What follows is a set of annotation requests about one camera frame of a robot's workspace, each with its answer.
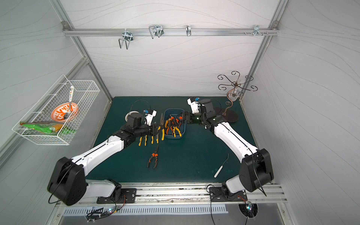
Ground white handled small tool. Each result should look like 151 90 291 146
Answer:
214 154 229 178

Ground brown metal jewelry stand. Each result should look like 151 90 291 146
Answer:
217 71 258 123

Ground orange white patterned bowl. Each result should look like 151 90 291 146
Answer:
51 103 79 122

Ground blue plastic storage box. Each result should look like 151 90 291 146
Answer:
164 108 186 139

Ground aluminium cross rail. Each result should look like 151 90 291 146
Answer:
63 27 280 37

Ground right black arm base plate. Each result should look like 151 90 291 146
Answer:
207 186 248 203

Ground green snack packet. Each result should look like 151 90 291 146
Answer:
19 121 77 135

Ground white handled spoon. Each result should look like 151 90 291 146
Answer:
63 86 75 120

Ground loop metal hook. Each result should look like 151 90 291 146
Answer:
149 25 164 39

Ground right metal bracket hook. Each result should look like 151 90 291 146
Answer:
244 25 269 37

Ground orange black pliers in box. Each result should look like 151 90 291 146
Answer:
165 114 182 135

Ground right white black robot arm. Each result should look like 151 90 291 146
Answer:
184 97 274 195

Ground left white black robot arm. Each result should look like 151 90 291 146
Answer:
47 112 164 206

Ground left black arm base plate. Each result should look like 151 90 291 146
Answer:
97 188 137 204

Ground double prong metal hook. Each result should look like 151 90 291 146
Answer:
118 31 134 50

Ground white round strainer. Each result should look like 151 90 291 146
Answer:
125 111 137 122

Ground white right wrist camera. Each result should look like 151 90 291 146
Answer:
187 97 200 113

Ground white wire wall basket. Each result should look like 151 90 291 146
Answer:
12 75 100 145

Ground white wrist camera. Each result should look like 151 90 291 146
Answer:
144 109 157 126
187 97 200 113

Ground yellow black pliers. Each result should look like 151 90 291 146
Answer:
151 136 159 144
138 136 148 146
159 114 165 141

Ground small metal hook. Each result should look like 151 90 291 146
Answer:
186 25 191 37

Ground yellow pliers in box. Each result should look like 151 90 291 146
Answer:
172 126 182 138

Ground white vented cable duct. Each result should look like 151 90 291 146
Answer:
63 204 228 217

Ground orange black long nose pliers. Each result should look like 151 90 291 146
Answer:
147 146 159 169

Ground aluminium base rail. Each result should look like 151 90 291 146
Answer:
56 182 288 207

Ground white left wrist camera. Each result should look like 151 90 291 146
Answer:
144 109 157 126

